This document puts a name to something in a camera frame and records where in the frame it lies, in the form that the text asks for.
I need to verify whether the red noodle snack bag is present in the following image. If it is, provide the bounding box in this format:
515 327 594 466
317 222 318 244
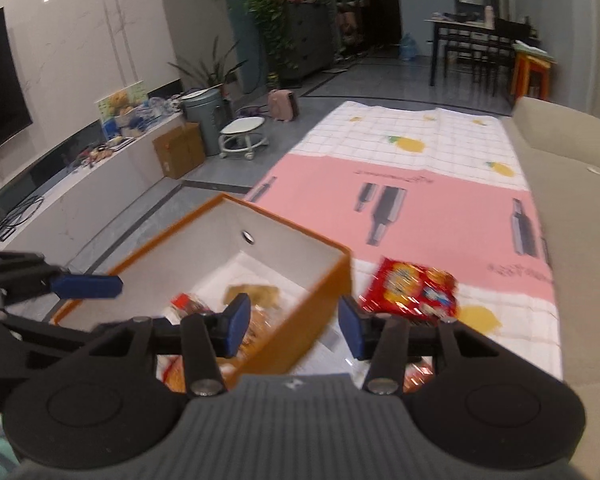
360 258 457 323

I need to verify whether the peanut vacuum pack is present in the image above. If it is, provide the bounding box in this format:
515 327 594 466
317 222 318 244
158 284 283 392

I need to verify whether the white tv cabinet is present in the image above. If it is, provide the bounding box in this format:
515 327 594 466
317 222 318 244
0 114 184 264

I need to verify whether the orange cardboard box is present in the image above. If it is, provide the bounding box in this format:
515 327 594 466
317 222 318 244
50 194 352 387

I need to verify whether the patterned tablecloth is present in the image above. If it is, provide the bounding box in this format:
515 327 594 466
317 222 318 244
248 101 562 376

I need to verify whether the brown cardboard carton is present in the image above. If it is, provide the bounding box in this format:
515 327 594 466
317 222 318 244
152 122 206 179

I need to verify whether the white rolling stool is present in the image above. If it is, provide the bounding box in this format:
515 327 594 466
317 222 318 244
219 116 268 160

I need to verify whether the grey trash bin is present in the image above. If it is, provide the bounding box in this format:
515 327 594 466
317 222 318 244
180 87 230 156

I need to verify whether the pink backpack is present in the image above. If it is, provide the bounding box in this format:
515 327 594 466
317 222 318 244
268 89 299 122

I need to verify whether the beige sofa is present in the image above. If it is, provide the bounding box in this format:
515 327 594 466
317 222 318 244
503 98 600 479

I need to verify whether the potted spider plant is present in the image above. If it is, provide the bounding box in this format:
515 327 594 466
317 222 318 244
168 36 247 98

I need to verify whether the orange stool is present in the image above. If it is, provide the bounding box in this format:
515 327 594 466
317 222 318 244
510 52 554 101

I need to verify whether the black dining table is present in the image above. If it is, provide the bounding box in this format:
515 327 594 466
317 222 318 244
427 15 533 87

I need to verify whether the dark drawer cabinet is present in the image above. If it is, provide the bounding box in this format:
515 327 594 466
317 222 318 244
279 3 335 82

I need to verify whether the tall green houseplant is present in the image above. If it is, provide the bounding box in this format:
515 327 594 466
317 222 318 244
246 0 297 87

